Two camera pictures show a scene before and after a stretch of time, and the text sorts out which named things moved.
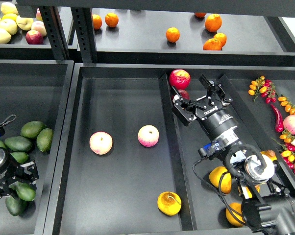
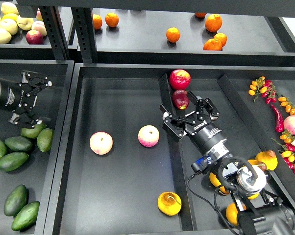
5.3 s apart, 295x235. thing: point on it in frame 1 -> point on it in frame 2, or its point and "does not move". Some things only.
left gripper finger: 28,173 -> 34,77
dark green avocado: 25,192 -> 26,218
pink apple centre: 148,136 does not move
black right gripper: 216,120 -> 204,133
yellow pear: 169,203 does not move
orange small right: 221,38 does not move
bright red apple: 180,79 does not move
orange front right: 212,44 does not move
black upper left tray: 18,48 does not move
